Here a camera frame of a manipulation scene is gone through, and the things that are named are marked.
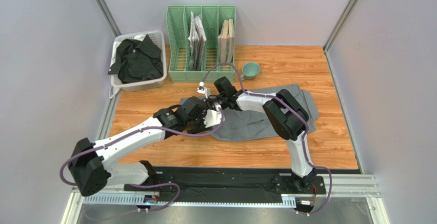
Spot green file organizer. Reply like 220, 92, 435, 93
166, 5, 236, 83

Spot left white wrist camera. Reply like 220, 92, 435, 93
203, 110, 224, 128

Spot teal cup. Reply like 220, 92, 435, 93
241, 62, 261, 80

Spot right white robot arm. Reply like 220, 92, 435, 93
204, 77, 316, 188

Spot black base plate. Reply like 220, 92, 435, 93
145, 166, 327, 203

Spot grey magazines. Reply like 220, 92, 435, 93
188, 12, 207, 71

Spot brown books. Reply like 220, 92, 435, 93
217, 18, 235, 63

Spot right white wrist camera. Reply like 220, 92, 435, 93
197, 82, 211, 98

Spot black striped shirt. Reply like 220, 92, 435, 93
108, 35, 164, 84

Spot aluminium frame rail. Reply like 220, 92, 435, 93
74, 167, 381, 208

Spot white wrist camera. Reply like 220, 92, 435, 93
203, 110, 224, 128
197, 82, 211, 98

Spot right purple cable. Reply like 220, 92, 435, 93
201, 62, 332, 216

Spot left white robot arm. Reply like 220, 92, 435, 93
63, 97, 223, 197

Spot white laundry basket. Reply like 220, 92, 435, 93
108, 31, 167, 93

